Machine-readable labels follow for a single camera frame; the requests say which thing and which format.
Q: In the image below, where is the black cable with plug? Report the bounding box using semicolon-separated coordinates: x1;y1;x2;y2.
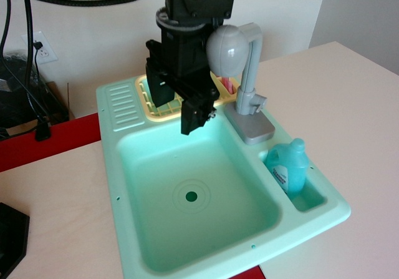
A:
24;41;52;142

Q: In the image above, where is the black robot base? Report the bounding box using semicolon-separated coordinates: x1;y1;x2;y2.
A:
1;202;30;278

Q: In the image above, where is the yellow dish rack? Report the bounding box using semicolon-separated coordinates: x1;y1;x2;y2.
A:
135;72;239;122

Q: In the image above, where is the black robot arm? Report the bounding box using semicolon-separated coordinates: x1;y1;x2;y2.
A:
146;0;234;135

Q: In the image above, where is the white wall outlet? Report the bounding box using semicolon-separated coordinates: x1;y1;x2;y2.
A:
33;31;58;65

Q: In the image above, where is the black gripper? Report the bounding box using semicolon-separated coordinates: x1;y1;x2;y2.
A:
146;7;218;135

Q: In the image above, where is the blue detergent bottle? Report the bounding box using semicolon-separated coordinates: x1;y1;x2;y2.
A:
264;138;310;198

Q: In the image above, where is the black corrugated cable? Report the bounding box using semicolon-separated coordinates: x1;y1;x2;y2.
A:
0;0;155;83

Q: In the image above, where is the grey toy faucet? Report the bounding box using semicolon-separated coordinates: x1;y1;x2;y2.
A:
206;23;275;145

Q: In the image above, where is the pink toy plate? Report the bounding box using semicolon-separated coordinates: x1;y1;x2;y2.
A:
221;77;234;94

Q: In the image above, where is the mint green toy sink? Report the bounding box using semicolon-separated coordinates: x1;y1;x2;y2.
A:
97;76;351;278

